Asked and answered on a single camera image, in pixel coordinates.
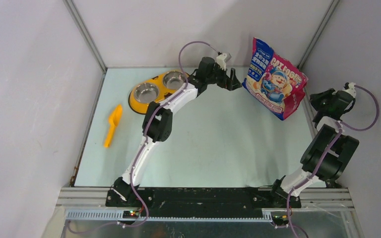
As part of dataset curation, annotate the aluminium left corner post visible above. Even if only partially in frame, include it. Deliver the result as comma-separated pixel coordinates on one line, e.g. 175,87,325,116
63,0,108,73

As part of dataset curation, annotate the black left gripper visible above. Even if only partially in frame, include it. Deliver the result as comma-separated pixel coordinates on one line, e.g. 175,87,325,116
206,63,242,91

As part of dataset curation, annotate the grey slotted cable duct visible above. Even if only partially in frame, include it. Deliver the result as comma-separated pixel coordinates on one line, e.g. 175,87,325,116
64,210,274,223

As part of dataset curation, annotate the aluminium front frame rail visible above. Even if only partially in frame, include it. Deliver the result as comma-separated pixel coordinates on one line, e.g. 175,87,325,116
57,187,354,224

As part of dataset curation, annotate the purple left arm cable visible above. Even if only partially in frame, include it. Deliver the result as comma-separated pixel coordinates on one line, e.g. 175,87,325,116
66,41,221,235

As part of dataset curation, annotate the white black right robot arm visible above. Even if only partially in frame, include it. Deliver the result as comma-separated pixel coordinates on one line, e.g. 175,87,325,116
268,83,359,207

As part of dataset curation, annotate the yellow double pet bowl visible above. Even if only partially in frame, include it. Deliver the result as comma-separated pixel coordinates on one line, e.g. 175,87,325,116
128,69,189,115

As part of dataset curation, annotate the yellow plastic food scoop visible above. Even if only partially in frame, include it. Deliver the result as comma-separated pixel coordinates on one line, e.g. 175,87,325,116
104,104,123,148

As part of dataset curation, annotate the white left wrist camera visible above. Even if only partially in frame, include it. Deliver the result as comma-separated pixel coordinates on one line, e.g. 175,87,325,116
215,52,232,71

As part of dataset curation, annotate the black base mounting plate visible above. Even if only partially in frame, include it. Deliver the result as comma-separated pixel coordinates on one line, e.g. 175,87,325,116
105,187,302,218

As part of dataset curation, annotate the aluminium corner post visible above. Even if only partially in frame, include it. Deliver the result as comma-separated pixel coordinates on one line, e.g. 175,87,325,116
297,0,341,69
63,0,108,73

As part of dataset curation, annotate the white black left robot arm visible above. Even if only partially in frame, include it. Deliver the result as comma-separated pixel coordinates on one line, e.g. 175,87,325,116
112,53,242,207

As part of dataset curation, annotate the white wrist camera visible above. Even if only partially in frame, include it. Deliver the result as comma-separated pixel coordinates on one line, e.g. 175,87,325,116
215,52,232,71
343,82,357,98

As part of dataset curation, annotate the colourful cat food bag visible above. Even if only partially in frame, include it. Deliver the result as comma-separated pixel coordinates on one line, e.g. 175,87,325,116
242,37,308,120

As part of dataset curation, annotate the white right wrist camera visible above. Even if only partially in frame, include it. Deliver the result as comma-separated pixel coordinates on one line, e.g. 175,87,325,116
343,82,357,98

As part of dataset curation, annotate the aluminium right corner post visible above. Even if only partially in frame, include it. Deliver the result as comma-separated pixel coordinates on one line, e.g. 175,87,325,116
297,0,341,69

